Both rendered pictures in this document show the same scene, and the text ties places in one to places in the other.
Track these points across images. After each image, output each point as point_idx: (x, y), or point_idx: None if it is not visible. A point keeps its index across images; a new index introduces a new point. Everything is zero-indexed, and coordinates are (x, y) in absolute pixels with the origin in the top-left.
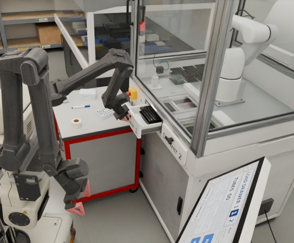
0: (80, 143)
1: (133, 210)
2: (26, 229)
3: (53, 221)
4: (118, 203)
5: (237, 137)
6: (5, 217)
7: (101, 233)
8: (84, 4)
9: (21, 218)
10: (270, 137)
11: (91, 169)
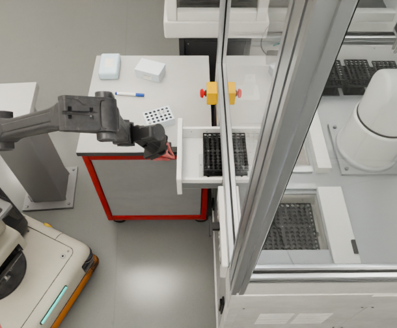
0: (107, 161)
1: (189, 250)
2: (27, 252)
3: (62, 250)
4: (174, 232)
5: (322, 286)
6: None
7: (134, 271)
8: None
9: None
10: None
11: (130, 191)
